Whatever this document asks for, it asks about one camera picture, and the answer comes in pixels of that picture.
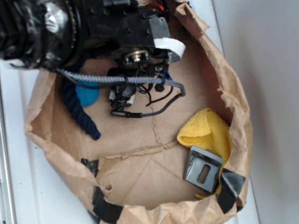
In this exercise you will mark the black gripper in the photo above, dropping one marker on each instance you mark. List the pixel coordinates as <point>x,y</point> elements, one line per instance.
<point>124,31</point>

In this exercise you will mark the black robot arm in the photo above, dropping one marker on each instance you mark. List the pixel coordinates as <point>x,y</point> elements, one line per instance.
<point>45,34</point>

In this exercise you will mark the light blue rubber ball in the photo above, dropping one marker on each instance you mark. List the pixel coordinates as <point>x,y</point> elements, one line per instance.
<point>87,96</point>

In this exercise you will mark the yellow microfiber cloth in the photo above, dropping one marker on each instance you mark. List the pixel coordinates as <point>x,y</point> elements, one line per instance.
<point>207,130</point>

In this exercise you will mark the brown paper bag bin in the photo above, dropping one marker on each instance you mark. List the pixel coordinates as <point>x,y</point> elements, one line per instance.
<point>134,173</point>

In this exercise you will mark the white plastic tray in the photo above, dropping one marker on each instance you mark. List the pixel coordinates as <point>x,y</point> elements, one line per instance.
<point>39,194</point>

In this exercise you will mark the grey metal bracket plate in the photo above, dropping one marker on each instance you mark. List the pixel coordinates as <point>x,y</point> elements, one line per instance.
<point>202,168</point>

